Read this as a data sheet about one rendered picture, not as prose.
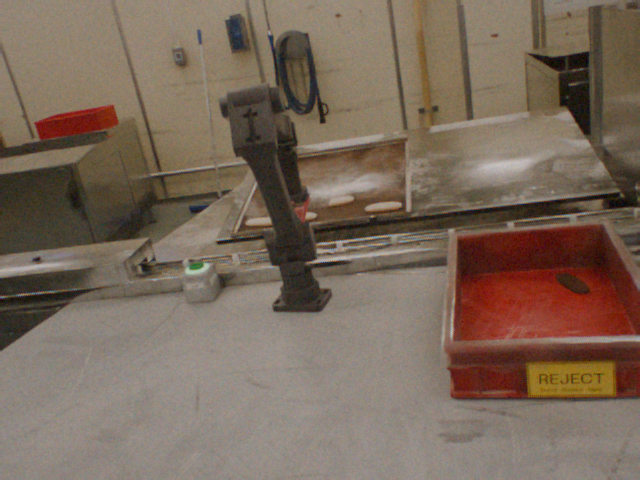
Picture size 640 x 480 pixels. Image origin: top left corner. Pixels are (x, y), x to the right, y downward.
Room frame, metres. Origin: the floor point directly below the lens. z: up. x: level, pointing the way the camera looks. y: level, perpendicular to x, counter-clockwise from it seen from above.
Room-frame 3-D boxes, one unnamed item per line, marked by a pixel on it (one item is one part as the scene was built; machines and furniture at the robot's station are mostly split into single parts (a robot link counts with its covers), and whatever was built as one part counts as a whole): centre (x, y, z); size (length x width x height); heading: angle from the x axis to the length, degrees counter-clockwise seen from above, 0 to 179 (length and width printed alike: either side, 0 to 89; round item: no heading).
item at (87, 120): (4.98, 1.62, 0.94); 0.51 x 0.36 x 0.13; 82
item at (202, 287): (1.43, 0.30, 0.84); 0.08 x 0.08 x 0.11; 78
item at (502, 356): (1.01, -0.38, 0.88); 0.49 x 0.34 x 0.10; 163
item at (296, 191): (1.50, 0.03, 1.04); 0.10 x 0.07 x 0.07; 168
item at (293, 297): (1.28, 0.05, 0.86); 0.12 x 0.09 x 0.08; 66
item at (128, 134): (4.98, 1.62, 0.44); 0.70 x 0.55 x 0.87; 78
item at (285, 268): (1.30, 0.06, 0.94); 0.09 x 0.05 x 0.10; 175
